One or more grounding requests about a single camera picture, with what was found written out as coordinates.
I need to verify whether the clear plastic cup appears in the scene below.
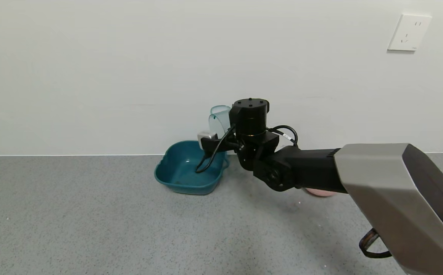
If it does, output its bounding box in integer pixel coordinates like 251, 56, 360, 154
208, 105, 232, 139

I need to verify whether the pink bowl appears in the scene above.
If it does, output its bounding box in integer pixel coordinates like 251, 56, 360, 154
304, 187, 338, 198

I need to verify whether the teal plastic basin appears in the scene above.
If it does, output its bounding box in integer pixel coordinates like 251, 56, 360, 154
154, 141, 230, 196

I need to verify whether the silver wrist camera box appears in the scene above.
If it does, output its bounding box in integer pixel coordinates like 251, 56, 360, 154
197, 131, 227, 156

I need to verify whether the black camera cable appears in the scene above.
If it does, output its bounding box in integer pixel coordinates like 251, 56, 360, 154
195, 126, 238, 174

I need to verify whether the black cable with white tag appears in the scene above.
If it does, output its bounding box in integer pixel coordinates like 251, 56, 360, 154
267, 125, 299, 148

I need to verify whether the brown strap loop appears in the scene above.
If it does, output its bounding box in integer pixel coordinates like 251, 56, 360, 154
359, 228, 393, 259

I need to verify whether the white wall socket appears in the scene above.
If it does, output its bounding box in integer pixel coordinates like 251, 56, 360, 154
387, 14, 432, 52

